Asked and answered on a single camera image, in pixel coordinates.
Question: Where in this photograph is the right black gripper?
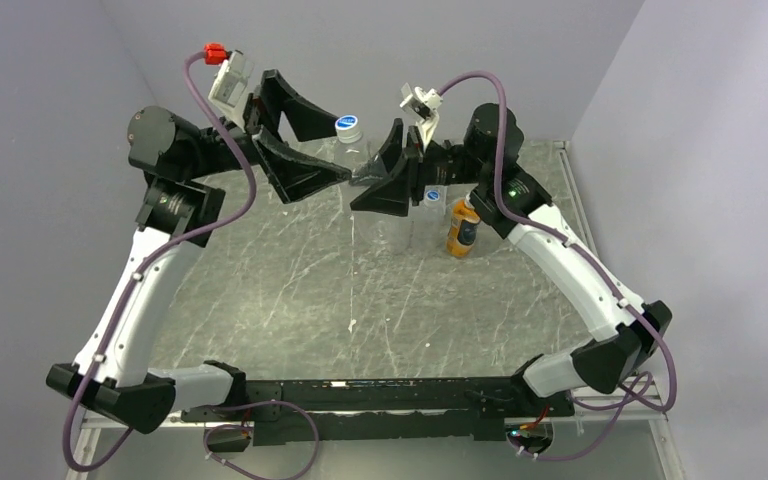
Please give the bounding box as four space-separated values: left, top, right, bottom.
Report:
350 118 490 215

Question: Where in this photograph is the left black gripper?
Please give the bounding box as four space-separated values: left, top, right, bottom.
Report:
184 70 351 201

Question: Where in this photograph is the blue bottle cap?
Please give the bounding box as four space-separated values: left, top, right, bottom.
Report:
423 187 445 205
334 114 363 144

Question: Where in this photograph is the clear plastic bottle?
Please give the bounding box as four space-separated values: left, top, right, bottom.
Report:
411 185 447 251
334 129 412 256

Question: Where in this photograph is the orange juice bottle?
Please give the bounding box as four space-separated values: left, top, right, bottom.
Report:
445 196 481 258

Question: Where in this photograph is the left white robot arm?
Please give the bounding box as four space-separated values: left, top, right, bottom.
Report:
46 70 350 434

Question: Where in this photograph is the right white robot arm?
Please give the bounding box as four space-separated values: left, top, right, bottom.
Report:
350 103 672 415

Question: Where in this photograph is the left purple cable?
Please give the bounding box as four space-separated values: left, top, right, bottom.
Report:
63 51 258 473

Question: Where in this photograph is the purple cable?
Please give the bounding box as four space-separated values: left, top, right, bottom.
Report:
63 51 258 473
438 70 679 413

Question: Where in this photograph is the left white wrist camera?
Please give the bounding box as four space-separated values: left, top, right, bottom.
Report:
208 50 253 127

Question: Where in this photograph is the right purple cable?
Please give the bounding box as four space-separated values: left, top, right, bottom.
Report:
438 70 679 413

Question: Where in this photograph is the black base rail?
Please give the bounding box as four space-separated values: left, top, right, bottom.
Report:
181 376 575 446

